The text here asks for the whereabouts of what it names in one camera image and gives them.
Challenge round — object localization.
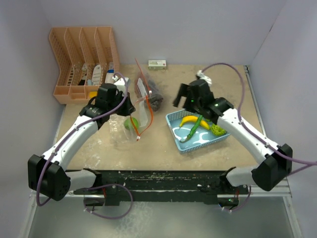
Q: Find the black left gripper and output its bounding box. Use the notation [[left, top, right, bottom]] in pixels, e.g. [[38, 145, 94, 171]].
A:
[[107, 91, 135, 117]]

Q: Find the green custard apple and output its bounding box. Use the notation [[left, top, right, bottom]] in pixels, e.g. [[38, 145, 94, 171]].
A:
[[123, 117, 139, 130]]

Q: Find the clear zip top bag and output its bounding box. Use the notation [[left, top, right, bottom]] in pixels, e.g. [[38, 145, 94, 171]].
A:
[[133, 58, 164, 112], [108, 96, 154, 144]]

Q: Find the yellow banana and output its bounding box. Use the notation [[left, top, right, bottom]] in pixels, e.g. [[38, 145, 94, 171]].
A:
[[179, 116, 211, 130]]

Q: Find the green chili pepper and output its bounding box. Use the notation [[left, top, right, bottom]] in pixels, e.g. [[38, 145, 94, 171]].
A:
[[180, 115, 203, 143]]

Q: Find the light blue plastic basket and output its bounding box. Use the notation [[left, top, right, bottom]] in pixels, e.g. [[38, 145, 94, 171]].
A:
[[165, 110, 230, 153]]

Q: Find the yellow-green custard apple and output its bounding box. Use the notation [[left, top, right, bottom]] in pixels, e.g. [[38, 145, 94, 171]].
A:
[[211, 124, 226, 136]]

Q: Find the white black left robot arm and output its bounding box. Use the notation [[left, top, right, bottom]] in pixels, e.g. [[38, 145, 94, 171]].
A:
[[27, 83, 135, 201]]

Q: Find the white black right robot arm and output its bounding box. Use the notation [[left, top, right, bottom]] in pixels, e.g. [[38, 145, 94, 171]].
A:
[[173, 79, 293, 194]]

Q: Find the white blue box in organizer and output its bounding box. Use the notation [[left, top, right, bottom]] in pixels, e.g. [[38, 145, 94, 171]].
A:
[[105, 62, 114, 83]]

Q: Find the small green white box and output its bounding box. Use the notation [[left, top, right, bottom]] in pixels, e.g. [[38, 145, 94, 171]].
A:
[[148, 59, 166, 70]]

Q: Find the yellow block in organizer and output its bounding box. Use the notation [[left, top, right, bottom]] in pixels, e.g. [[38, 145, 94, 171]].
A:
[[88, 91, 97, 98]]

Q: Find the white bottle in organizer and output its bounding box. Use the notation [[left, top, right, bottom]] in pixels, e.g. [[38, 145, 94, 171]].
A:
[[91, 64, 102, 86]]

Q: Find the orange plastic file organizer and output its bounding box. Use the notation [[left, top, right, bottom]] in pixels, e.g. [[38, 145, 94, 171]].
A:
[[49, 26, 120, 105]]

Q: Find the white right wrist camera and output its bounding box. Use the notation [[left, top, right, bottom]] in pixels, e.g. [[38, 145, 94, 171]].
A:
[[196, 70, 212, 87]]

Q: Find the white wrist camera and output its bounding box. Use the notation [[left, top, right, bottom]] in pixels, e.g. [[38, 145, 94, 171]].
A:
[[196, 70, 212, 87], [112, 76, 131, 92]]

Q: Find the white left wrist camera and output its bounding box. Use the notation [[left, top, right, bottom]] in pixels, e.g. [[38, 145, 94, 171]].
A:
[[112, 76, 131, 92]]

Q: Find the black metal base frame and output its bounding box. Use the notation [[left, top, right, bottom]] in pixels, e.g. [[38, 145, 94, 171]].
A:
[[66, 170, 250, 208]]

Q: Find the aluminium rail frame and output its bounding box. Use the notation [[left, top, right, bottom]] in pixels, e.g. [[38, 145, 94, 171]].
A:
[[244, 64, 303, 238]]

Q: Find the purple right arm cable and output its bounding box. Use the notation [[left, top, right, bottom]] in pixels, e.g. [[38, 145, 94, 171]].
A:
[[202, 62, 317, 214]]

